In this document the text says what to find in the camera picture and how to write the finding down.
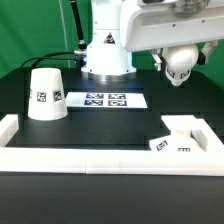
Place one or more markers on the white U-shaped border frame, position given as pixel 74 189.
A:
pixel 87 161

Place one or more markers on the white lamp base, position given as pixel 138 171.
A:
pixel 181 138

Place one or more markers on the white marker sheet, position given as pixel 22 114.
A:
pixel 106 100

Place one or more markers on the white lamp bulb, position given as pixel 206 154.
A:
pixel 179 62

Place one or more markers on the white lamp shade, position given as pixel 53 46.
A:
pixel 47 100

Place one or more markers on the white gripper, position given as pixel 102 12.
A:
pixel 145 25

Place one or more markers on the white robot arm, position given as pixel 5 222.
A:
pixel 106 57

